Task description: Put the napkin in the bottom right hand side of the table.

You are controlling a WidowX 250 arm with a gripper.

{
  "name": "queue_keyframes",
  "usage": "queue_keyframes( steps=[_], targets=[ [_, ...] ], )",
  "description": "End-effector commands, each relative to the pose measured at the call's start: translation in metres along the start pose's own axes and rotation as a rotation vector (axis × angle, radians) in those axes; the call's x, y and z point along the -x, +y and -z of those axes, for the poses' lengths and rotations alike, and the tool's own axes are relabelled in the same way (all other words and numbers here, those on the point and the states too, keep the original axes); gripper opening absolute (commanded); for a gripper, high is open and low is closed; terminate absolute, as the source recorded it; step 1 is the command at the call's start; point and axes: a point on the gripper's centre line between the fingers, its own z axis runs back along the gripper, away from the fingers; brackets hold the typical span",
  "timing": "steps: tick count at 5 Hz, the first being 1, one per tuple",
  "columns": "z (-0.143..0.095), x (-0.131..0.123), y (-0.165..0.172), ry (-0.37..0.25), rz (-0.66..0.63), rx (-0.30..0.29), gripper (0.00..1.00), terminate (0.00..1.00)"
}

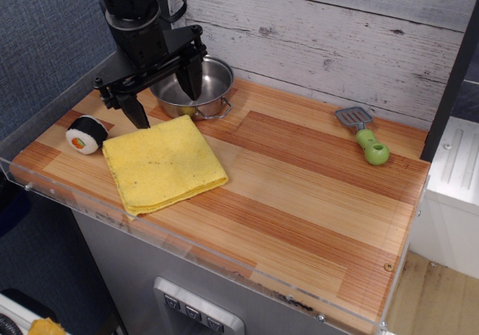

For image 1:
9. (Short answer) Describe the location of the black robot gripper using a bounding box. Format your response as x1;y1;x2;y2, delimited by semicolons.
94;12;207;129

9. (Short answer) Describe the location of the yellow cloth napkin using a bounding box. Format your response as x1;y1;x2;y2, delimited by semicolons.
103;115;228;216

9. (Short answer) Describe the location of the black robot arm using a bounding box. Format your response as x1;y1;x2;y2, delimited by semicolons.
93;0;207;129

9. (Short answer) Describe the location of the stainless steel pot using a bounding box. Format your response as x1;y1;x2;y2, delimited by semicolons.
150;55;234;121

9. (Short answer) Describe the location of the plush sushi roll toy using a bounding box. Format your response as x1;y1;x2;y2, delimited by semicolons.
65;115;108;155

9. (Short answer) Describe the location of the clear acrylic table guard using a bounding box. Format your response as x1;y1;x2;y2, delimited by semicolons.
0;49;431;335

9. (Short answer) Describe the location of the silver cabinet with button panel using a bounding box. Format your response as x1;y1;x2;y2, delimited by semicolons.
73;209;338;335

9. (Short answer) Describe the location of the yellow object bottom left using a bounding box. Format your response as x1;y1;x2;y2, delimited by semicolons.
27;318;67;335

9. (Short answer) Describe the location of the white appliance at right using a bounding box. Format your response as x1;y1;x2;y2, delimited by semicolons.
409;117;478;278

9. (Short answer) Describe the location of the black braided cable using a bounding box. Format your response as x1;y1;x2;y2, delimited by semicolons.
160;0;188;24

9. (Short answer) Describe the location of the green handled toy spatula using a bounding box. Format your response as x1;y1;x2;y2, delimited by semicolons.
335;107;390;166

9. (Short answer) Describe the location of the dark metal frame post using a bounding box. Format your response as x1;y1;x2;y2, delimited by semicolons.
420;0;478;162

